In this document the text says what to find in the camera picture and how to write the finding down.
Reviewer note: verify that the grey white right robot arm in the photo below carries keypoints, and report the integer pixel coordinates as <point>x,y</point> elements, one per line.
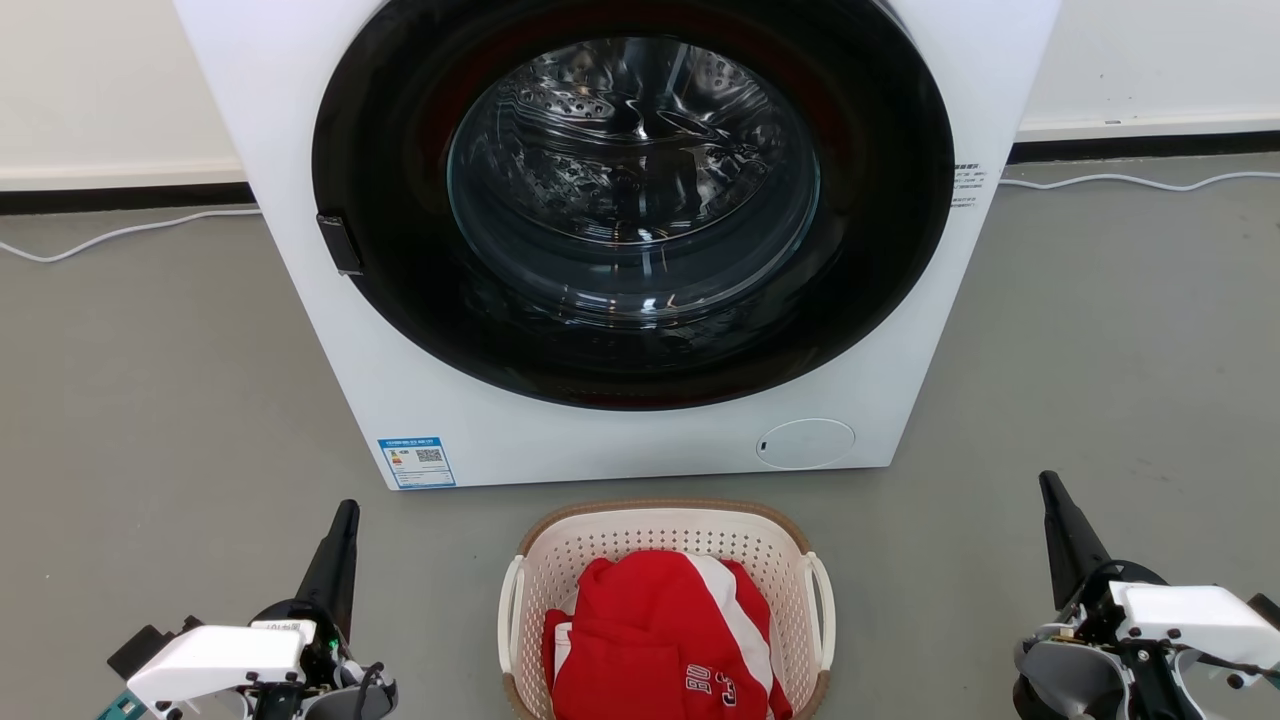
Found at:
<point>1060,675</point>

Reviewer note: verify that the round white filter cover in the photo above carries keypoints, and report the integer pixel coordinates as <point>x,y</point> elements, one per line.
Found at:
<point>805,444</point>

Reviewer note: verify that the white front-load washing machine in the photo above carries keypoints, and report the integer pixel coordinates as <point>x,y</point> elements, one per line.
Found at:
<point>600,445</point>

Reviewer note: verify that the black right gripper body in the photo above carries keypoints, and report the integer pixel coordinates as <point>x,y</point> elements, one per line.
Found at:
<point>1095,605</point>

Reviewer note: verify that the black round washing machine door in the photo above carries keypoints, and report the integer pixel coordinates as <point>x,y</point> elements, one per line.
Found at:
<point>640,180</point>

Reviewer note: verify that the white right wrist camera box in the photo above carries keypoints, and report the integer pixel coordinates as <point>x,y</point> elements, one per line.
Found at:
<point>1190,615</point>

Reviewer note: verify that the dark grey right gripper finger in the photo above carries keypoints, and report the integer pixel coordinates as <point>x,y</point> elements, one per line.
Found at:
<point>1070,545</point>

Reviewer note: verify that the small printed warning sticker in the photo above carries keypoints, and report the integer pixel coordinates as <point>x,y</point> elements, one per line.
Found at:
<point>967,185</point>

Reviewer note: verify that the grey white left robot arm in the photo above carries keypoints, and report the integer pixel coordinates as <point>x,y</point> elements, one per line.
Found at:
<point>372,703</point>

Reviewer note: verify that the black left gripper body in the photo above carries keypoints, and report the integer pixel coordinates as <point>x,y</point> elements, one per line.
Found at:
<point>325,650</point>

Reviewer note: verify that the red and white garment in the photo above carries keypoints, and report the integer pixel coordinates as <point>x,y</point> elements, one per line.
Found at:
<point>630,640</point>

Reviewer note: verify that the blue energy label sticker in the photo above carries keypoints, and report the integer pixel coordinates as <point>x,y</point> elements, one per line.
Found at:
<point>417,463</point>

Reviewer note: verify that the cream perforated laundry basket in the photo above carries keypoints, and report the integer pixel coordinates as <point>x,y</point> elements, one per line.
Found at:
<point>600,540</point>

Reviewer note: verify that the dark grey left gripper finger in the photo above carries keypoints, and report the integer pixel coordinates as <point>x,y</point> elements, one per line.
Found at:
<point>333,570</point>

